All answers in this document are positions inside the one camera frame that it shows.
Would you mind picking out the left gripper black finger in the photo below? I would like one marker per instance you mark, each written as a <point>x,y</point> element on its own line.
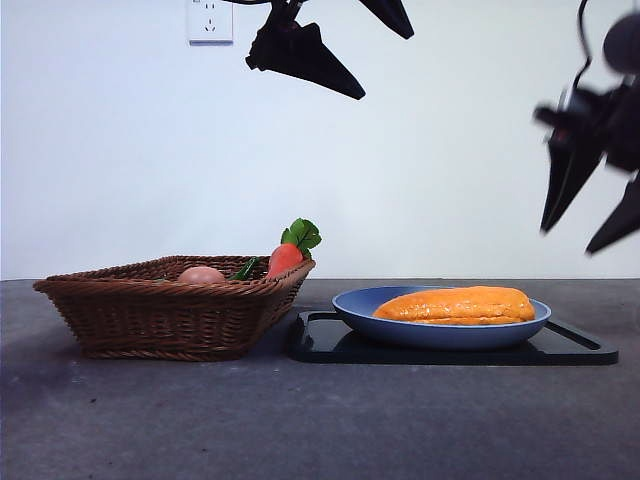
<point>390,15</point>
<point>300,55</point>

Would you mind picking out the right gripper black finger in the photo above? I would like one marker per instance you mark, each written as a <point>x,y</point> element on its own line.
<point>625,220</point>
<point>570,180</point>

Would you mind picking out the yellow toy corn cob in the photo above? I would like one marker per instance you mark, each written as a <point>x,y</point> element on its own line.
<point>455,305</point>

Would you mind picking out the blue round plate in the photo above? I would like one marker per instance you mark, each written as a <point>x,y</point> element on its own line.
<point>440,336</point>

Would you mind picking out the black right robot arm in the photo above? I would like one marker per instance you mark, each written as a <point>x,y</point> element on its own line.
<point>625,45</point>

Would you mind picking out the brown wicker basket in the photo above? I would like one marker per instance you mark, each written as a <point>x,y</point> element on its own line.
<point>160,320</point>

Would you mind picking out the orange toy carrot green leaves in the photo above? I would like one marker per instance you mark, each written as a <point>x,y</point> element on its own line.
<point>284,257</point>

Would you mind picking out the brown egg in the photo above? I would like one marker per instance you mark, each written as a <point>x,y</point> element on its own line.
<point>201,275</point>

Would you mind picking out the black flat tray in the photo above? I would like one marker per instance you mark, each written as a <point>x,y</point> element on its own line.
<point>320,345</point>

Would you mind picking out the white wall socket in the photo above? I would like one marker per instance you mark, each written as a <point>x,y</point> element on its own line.
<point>211,25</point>

